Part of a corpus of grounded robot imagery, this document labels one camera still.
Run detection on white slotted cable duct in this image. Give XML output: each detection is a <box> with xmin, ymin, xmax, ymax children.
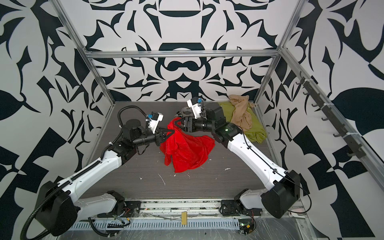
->
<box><xmin>58</xmin><ymin>218</ymin><xmax>241</xmax><ymax>231</ymax></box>

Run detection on beige cloth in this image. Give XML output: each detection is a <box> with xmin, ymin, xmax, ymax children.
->
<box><xmin>229</xmin><ymin>95</ymin><xmax>253</xmax><ymax>131</ymax></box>

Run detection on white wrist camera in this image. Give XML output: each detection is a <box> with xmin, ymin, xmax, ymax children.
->
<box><xmin>146</xmin><ymin>112</ymin><xmax>164</xmax><ymax>134</ymax></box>
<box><xmin>187</xmin><ymin>97</ymin><xmax>203</xmax><ymax>119</ymax></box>

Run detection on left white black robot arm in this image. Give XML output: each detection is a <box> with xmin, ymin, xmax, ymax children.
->
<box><xmin>20</xmin><ymin>105</ymin><xmax>175</xmax><ymax>240</ymax></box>

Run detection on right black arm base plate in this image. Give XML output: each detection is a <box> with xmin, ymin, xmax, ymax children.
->
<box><xmin>219</xmin><ymin>200</ymin><xmax>263</xmax><ymax>216</ymax></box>

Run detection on black corrugated cable conduit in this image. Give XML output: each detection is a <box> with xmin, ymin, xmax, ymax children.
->
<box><xmin>86</xmin><ymin>215</ymin><xmax>121</xmax><ymax>238</ymax></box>

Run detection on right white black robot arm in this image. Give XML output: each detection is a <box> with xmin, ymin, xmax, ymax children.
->
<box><xmin>175</xmin><ymin>107</ymin><xmax>305</xmax><ymax>219</ymax></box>

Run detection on yellow tag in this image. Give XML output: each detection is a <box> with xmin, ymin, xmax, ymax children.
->
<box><xmin>181</xmin><ymin>212</ymin><xmax>188</xmax><ymax>226</ymax></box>

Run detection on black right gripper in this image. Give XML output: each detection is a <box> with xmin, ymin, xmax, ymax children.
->
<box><xmin>176</xmin><ymin>115</ymin><xmax>219</xmax><ymax>134</ymax></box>

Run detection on aluminium front rail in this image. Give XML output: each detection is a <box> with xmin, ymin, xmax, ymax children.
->
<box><xmin>53</xmin><ymin>197</ymin><xmax>305</xmax><ymax>218</ymax></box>

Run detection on grey wall hook rail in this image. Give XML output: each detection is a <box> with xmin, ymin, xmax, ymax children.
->
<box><xmin>297</xmin><ymin>72</ymin><xmax>367</xmax><ymax>159</ymax></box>

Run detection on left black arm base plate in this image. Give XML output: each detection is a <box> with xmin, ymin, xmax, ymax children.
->
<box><xmin>97</xmin><ymin>201</ymin><xmax>142</xmax><ymax>218</ymax></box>

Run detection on green cloth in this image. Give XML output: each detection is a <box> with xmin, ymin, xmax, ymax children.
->
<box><xmin>219</xmin><ymin>102</ymin><xmax>267</xmax><ymax>144</ymax></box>

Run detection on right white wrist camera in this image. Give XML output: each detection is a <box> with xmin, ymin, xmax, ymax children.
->
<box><xmin>187</xmin><ymin>97</ymin><xmax>203</xmax><ymax>119</ymax></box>

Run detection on red cloth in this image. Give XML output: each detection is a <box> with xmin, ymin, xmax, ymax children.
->
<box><xmin>160</xmin><ymin>117</ymin><xmax>216</xmax><ymax>173</ymax></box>

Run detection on small electronics board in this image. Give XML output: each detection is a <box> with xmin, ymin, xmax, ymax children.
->
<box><xmin>239</xmin><ymin>218</ymin><xmax>256</xmax><ymax>235</ymax></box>

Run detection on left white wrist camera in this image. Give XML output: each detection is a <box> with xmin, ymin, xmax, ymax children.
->
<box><xmin>146</xmin><ymin>112</ymin><xmax>164</xmax><ymax>134</ymax></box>

